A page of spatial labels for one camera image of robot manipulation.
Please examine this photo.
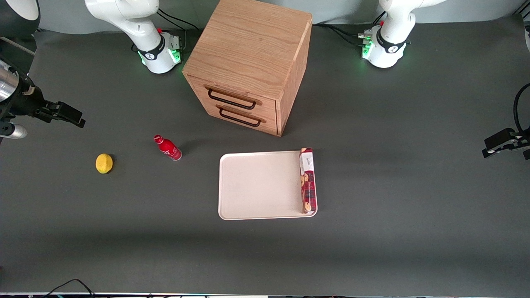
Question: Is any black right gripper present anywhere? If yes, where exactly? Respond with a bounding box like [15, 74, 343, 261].
[0, 77, 86, 128]

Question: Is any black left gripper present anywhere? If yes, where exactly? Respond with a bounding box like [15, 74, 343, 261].
[482, 126, 530, 161]

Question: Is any red coke bottle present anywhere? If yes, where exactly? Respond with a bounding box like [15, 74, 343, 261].
[153, 134, 183, 161]

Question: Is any cream plastic tray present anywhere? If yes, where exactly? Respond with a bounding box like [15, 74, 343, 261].
[218, 150, 318, 221]

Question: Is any yellow lemon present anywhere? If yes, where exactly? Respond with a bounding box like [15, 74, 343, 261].
[95, 153, 113, 175]

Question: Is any wooden drawer front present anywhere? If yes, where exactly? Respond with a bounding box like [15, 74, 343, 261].
[197, 99, 278, 137]
[186, 75, 277, 120]

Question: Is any red cookie box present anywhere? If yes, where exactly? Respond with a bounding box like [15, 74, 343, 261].
[299, 147, 318, 214]

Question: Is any wooden drawer cabinet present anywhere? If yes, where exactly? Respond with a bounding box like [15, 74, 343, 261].
[182, 0, 313, 137]

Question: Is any black looped gripper cable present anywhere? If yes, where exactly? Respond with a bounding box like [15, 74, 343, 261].
[513, 82, 530, 134]

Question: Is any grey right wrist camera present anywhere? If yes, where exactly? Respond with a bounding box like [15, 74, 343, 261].
[0, 121, 28, 144]

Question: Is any black right arm base cable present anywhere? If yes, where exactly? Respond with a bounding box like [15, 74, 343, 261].
[156, 7, 200, 32]

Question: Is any black arm base cable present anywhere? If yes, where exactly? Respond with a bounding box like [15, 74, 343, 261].
[156, 7, 200, 32]
[312, 22, 368, 47]

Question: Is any black cable at table edge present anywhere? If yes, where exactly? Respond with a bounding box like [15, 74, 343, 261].
[43, 278, 96, 298]

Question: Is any black metal drawer handle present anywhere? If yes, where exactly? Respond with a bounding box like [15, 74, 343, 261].
[207, 88, 258, 111]
[218, 107, 263, 127]

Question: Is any black left arm base cable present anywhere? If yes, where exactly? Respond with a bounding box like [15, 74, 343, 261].
[312, 22, 368, 47]

